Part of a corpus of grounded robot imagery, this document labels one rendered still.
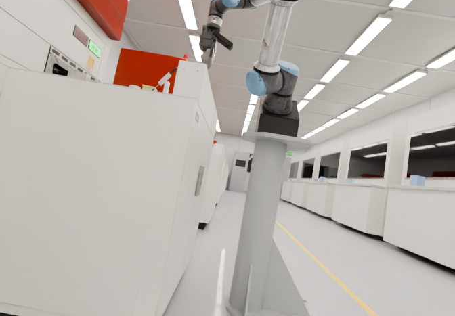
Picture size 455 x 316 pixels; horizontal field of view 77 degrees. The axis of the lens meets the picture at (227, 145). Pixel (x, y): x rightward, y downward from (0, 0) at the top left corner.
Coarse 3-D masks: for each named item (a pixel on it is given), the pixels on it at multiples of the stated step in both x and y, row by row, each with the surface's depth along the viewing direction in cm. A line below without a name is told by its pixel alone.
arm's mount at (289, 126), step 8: (264, 96) 154; (296, 104) 152; (264, 112) 141; (296, 112) 145; (264, 120) 140; (272, 120) 140; (280, 120) 140; (288, 120) 140; (296, 120) 140; (256, 128) 150; (264, 128) 140; (272, 128) 140; (280, 128) 140; (288, 128) 140; (296, 128) 140; (296, 136) 140
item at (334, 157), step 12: (336, 144) 762; (348, 144) 711; (324, 156) 841; (336, 156) 746; (324, 168) 822; (336, 168) 730; (324, 180) 746; (336, 180) 717; (312, 192) 825; (324, 192) 720; (312, 204) 804; (324, 204) 705; (324, 216) 767
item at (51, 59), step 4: (48, 56) 112; (52, 56) 112; (48, 60) 112; (52, 60) 113; (56, 60) 115; (60, 60) 118; (48, 64) 111; (52, 64) 113; (56, 64) 117; (60, 64) 118; (64, 64) 121; (48, 68) 111; (52, 68) 114; (64, 68) 121; (68, 68) 123; (72, 68) 127; (48, 72) 112
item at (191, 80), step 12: (180, 60) 100; (180, 72) 99; (192, 72) 99; (204, 72) 101; (180, 84) 99; (192, 84) 99; (204, 84) 105; (192, 96) 98; (204, 96) 111; (204, 108) 117
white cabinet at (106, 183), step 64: (0, 128) 92; (64, 128) 91; (128, 128) 91; (192, 128) 93; (0, 192) 89; (64, 192) 89; (128, 192) 89; (192, 192) 122; (0, 256) 87; (64, 256) 87; (128, 256) 87
